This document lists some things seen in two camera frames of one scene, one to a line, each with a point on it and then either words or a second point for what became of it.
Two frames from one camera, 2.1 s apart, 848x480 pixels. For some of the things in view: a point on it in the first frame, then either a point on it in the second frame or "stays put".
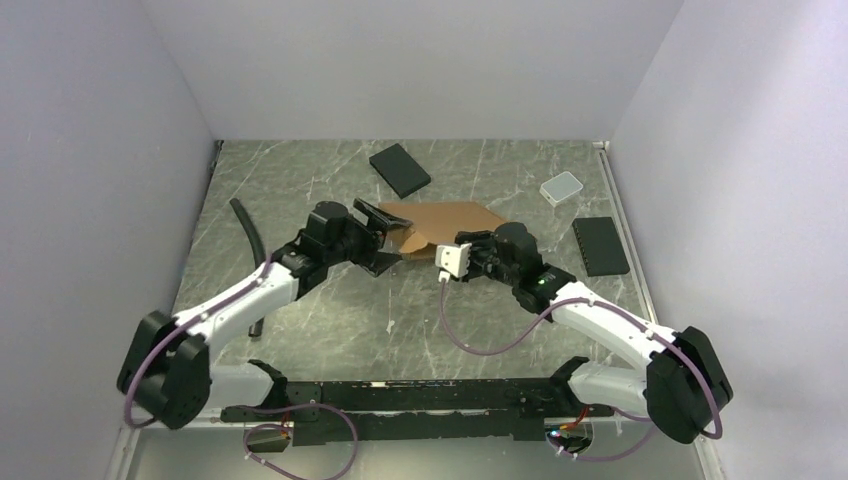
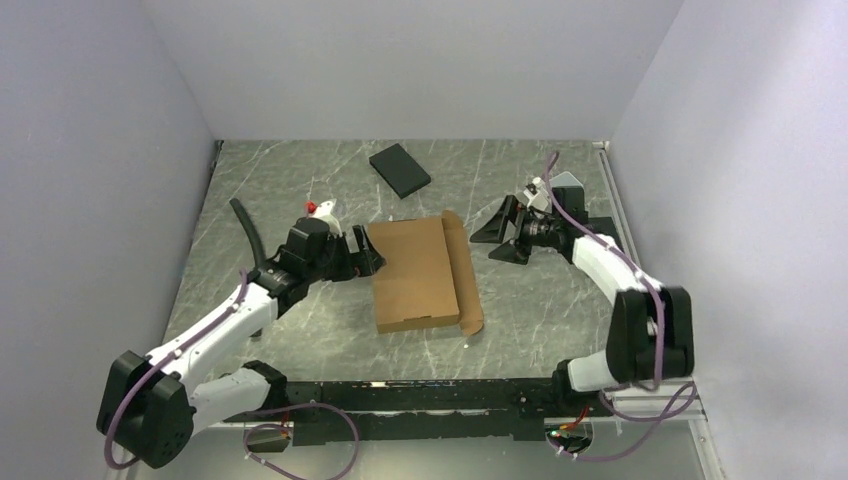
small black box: x=402 y=172 stays put
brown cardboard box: x=436 y=223 to x=429 y=278
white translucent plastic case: x=560 y=187 stays put
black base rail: x=332 y=412 stays put
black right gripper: x=478 y=239 to x=493 y=232
